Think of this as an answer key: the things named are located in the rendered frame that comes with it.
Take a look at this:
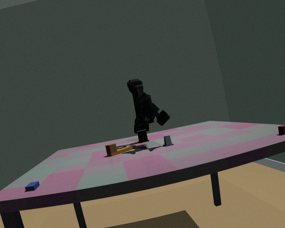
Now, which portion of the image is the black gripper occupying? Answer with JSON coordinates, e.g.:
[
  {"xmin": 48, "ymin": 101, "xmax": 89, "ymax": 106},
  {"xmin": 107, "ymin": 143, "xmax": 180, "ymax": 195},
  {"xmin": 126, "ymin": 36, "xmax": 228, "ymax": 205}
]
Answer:
[{"xmin": 136, "ymin": 93, "xmax": 170, "ymax": 126}]

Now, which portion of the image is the blue block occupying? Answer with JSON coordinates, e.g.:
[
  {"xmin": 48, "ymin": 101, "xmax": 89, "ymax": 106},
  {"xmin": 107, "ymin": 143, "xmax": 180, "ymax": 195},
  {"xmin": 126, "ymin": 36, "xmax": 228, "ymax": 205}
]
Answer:
[{"xmin": 25, "ymin": 181, "xmax": 40, "ymax": 192}]

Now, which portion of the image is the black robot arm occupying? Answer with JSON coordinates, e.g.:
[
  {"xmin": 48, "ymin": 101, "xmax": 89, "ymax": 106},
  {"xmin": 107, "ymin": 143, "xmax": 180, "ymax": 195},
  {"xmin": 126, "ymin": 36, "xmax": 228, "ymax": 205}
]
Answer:
[{"xmin": 127, "ymin": 79, "xmax": 155, "ymax": 143}]

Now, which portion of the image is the orange-yellow bar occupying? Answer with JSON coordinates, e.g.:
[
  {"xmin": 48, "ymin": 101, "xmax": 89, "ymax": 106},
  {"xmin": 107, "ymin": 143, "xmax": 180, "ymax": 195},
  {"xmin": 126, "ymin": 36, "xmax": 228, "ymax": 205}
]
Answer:
[{"xmin": 105, "ymin": 144, "xmax": 136, "ymax": 156}]

